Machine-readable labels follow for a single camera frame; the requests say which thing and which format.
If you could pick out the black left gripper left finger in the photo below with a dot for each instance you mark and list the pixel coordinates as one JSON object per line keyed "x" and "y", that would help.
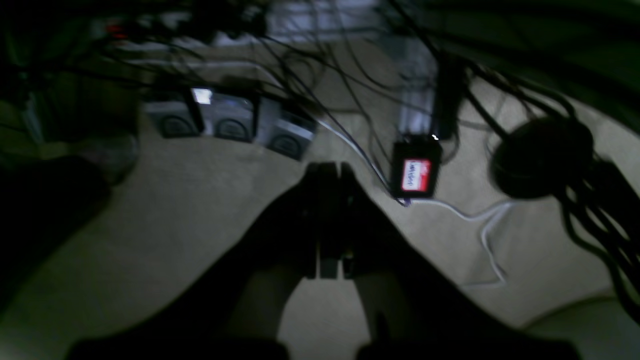
{"x": 233, "y": 310}

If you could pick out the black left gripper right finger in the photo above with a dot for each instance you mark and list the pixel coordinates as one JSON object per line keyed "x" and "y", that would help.
{"x": 413, "y": 312}

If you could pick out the grey foot pedal unit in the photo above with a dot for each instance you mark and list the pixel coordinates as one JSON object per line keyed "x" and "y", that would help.
{"x": 238, "y": 115}

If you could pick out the black box red label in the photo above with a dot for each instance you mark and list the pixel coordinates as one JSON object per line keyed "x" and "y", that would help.
{"x": 415, "y": 167}

